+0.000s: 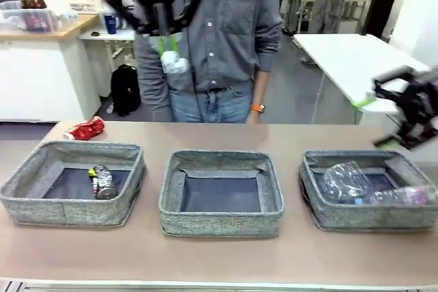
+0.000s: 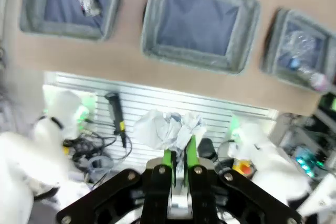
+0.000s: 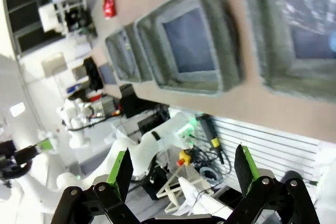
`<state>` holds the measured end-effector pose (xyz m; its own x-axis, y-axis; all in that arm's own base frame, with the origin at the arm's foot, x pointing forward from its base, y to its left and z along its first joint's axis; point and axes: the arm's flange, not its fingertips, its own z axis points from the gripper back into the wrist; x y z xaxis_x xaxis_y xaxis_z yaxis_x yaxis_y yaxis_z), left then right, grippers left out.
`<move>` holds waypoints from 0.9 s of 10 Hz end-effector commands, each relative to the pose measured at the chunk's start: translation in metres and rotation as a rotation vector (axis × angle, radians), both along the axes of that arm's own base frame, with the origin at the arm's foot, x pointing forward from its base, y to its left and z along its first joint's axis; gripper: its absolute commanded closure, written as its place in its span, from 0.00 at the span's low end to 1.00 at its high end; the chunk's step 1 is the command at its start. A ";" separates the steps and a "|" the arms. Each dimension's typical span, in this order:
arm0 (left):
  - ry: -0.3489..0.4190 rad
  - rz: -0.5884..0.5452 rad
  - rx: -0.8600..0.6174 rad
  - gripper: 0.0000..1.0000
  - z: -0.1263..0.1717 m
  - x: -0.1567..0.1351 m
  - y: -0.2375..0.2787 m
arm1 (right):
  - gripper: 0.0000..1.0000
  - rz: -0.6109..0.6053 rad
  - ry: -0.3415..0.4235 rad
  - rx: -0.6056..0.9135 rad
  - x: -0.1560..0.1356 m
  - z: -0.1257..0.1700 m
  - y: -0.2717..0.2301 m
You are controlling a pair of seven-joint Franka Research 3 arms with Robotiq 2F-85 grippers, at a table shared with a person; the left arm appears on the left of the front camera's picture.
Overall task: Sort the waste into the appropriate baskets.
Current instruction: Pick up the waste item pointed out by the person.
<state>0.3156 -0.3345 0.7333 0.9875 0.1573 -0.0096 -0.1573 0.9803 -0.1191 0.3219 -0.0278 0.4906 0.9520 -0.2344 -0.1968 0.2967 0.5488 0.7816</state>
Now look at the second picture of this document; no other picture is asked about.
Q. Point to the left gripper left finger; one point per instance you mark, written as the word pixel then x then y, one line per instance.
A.
pixel 155 190

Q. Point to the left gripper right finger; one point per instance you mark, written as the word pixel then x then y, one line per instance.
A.
pixel 202 190

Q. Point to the white paper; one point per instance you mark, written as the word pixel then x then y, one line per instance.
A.
pixel 162 129

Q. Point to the clear bottle pink label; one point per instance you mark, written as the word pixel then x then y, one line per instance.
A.
pixel 319 81

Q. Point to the crushed clear plastic cup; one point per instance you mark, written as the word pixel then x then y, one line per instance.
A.
pixel 302 43

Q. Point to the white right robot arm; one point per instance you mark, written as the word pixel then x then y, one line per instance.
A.
pixel 262 150

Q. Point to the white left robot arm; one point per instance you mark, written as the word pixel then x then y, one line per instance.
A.
pixel 21 161

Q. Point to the red yellow emergency stop button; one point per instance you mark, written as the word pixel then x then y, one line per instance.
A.
pixel 244 169

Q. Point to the black handheld controller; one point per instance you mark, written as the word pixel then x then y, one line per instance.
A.
pixel 116 113

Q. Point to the grey fabric basket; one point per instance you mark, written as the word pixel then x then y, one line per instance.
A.
pixel 63 28
pixel 273 45
pixel 199 19

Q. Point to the aluminium slotted base plate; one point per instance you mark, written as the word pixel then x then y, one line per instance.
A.
pixel 157 95

